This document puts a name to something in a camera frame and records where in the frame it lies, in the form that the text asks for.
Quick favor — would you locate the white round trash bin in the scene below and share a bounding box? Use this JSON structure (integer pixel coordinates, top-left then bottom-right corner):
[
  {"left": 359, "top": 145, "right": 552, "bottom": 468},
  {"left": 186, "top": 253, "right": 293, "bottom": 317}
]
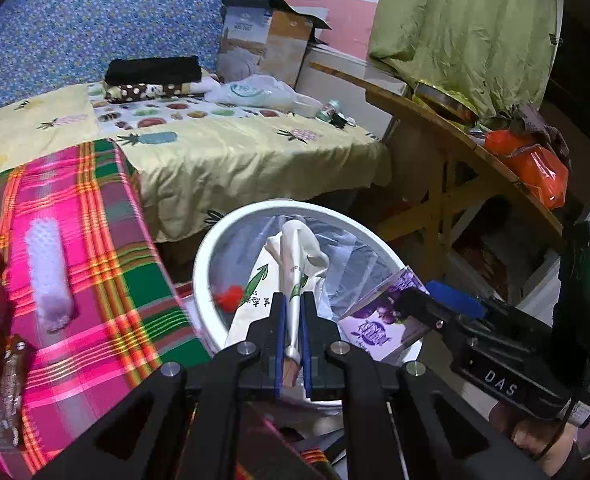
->
[{"left": 187, "top": 200, "right": 405, "bottom": 352}]

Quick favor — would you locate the purple grape drink carton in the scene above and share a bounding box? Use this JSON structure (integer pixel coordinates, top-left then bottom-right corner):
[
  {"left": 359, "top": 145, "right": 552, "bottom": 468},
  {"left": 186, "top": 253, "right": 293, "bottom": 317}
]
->
[{"left": 337, "top": 266, "right": 429, "bottom": 365}]

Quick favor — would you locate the cream paper bag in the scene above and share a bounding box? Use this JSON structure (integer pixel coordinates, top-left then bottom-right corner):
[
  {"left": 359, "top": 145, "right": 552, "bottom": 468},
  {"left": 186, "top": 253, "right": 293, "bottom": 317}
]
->
[{"left": 225, "top": 219, "right": 333, "bottom": 364}]

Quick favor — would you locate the metal pan on table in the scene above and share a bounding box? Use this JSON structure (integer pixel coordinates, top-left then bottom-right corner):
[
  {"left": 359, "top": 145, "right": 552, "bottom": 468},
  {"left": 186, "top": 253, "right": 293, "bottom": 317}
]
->
[{"left": 413, "top": 81, "right": 478, "bottom": 125}]

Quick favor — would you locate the green curtain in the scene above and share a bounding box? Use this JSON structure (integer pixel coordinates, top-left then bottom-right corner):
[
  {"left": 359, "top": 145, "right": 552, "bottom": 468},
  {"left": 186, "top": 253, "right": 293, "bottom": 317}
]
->
[{"left": 368, "top": 0, "right": 563, "bottom": 117}]

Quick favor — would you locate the polka dot brown cloth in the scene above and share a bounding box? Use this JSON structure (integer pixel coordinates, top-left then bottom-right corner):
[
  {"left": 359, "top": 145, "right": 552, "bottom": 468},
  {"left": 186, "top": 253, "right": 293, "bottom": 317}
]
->
[{"left": 105, "top": 77, "right": 220, "bottom": 103}]

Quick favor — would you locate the plaid pink green tablecloth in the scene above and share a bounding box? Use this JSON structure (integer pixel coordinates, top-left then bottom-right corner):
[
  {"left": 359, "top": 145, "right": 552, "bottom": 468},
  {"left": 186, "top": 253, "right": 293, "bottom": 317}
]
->
[{"left": 0, "top": 140, "right": 209, "bottom": 479}]

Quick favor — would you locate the white foam net sleeve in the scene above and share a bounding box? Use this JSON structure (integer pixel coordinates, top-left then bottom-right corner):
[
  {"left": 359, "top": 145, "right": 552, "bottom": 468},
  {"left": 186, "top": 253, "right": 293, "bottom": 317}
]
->
[{"left": 25, "top": 218, "right": 74, "bottom": 333}]

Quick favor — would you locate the wooden round table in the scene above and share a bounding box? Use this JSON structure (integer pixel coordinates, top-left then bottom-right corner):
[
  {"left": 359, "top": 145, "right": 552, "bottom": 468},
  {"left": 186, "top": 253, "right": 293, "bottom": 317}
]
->
[{"left": 309, "top": 62, "right": 564, "bottom": 282}]

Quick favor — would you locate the small bottle on bed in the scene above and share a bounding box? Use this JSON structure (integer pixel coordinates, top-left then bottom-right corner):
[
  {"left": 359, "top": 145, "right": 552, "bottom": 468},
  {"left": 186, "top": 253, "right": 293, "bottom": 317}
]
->
[{"left": 316, "top": 100, "right": 357, "bottom": 129}]

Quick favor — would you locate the brown coffee sachet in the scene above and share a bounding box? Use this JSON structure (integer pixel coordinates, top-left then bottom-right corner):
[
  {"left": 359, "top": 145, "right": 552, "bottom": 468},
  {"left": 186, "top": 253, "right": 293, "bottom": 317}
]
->
[{"left": 0, "top": 335, "right": 26, "bottom": 448}]

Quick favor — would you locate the open cardboard box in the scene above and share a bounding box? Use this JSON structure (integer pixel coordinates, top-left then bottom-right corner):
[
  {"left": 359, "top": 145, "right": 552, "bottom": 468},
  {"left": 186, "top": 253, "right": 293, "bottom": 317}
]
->
[{"left": 216, "top": 0, "right": 330, "bottom": 87}]

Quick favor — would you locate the black folded cloth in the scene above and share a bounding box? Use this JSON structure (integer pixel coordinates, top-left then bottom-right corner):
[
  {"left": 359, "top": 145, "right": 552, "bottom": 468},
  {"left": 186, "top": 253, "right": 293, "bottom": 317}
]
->
[{"left": 104, "top": 55, "right": 202, "bottom": 86}]

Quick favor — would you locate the blue floral mattress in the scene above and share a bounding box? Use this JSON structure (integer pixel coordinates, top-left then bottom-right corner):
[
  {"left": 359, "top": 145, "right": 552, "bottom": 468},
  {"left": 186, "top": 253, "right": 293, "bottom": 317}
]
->
[{"left": 0, "top": 0, "right": 222, "bottom": 107}]

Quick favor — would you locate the orange plastic bag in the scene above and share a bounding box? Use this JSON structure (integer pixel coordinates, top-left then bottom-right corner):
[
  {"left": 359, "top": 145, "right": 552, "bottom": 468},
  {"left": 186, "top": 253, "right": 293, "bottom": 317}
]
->
[{"left": 484, "top": 130, "right": 568, "bottom": 210}]

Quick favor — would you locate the white plastic bag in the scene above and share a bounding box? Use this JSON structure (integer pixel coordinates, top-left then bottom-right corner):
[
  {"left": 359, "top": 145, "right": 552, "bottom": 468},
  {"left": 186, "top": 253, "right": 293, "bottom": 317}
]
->
[{"left": 204, "top": 74, "right": 296, "bottom": 112}]

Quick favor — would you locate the yellow pineapple bed sheet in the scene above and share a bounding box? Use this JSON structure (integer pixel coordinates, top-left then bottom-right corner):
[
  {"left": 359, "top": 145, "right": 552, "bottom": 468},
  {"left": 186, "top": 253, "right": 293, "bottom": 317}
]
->
[{"left": 0, "top": 82, "right": 391, "bottom": 243}]

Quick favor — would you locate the right hand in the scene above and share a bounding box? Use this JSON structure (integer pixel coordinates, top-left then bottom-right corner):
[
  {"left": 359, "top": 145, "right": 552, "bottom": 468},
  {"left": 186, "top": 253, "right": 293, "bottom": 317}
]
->
[{"left": 488, "top": 402, "right": 583, "bottom": 479}]

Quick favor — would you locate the clear bottle red label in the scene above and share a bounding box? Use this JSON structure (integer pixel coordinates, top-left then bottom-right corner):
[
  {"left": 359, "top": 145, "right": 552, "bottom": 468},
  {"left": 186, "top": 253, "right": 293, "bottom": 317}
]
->
[{"left": 214, "top": 285, "right": 244, "bottom": 313}]

